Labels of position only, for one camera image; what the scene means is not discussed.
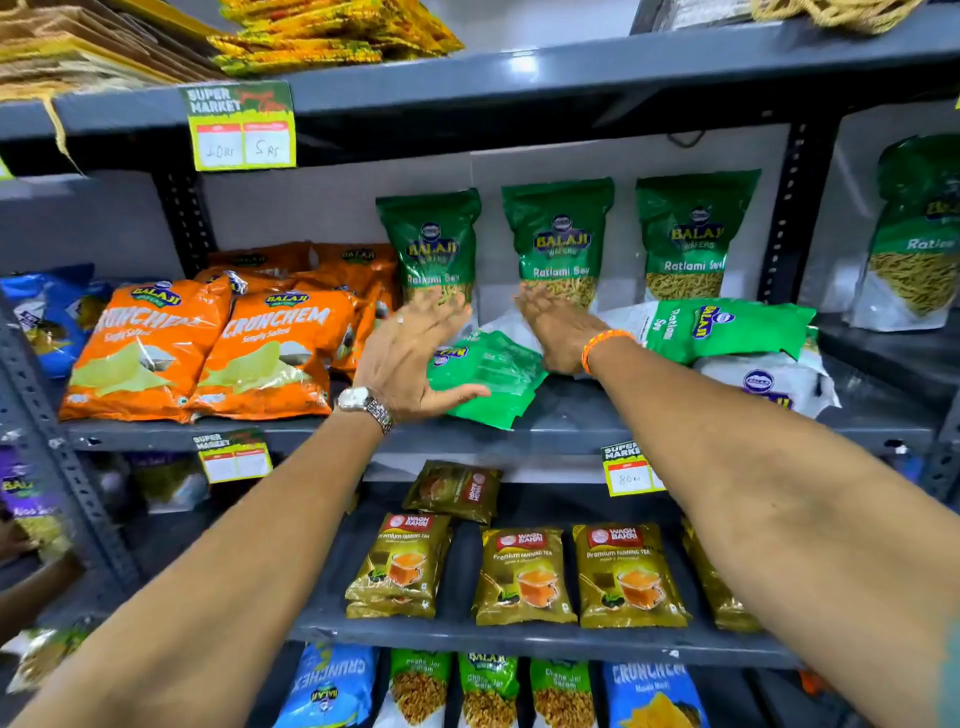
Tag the person's right hand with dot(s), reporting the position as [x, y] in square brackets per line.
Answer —
[562, 330]

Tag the person's left hand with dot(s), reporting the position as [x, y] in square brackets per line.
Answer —
[405, 360]

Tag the green Ratlami Sev packet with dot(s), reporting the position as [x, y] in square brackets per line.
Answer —
[559, 232]
[499, 375]
[772, 384]
[915, 232]
[720, 330]

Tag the grey metal shelving rack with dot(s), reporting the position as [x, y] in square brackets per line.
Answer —
[525, 90]
[885, 352]

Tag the another person's forearm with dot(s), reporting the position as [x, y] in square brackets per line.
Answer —
[37, 600]

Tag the person's left forearm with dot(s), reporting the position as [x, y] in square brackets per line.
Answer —
[225, 585]

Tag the person's right forearm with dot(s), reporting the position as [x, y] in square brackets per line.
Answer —
[787, 540]

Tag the orange Crunchem chips packets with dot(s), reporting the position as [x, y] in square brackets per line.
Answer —
[146, 349]

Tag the stack of brown paper bags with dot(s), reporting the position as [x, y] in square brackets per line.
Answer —
[75, 52]

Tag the silver wristwatch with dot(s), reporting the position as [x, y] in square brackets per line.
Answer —
[366, 405]

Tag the green yellow price tag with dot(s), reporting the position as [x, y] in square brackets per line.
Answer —
[4, 169]
[240, 124]
[232, 456]
[630, 471]

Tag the row of olive tea packets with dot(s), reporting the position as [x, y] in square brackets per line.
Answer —
[523, 574]

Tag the small green yellow snack packet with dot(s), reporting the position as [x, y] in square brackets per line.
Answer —
[562, 694]
[416, 686]
[487, 690]

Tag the blue chip bag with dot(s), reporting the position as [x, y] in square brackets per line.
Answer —
[652, 694]
[330, 686]
[45, 315]

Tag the stack of golden foil packets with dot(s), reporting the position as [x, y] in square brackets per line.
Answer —
[330, 34]

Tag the clear green snack packet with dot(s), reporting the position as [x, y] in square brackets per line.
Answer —
[45, 656]

